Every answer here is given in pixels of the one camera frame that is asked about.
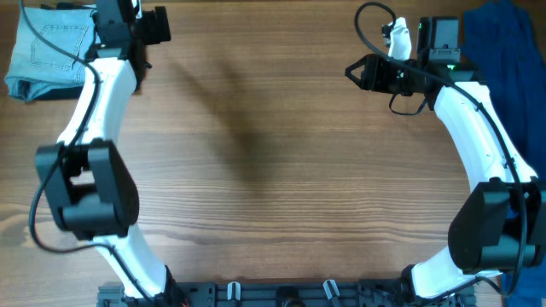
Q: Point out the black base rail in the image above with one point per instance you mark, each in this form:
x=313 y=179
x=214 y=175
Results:
x=363 y=293

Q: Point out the dark blue garment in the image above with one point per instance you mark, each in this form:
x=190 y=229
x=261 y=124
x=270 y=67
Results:
x=500 y=39

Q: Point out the light blue denim shorts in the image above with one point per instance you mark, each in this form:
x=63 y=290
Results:
x=38 y=72

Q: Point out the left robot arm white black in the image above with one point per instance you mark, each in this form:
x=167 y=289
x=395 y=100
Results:
x=90 y=192

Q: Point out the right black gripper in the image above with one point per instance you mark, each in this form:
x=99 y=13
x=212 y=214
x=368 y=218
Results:
x=373 y=74

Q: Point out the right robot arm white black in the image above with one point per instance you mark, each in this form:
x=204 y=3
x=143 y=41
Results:
x=500 y=228

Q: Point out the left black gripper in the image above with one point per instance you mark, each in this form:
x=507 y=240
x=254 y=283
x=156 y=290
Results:
x=157 y=26

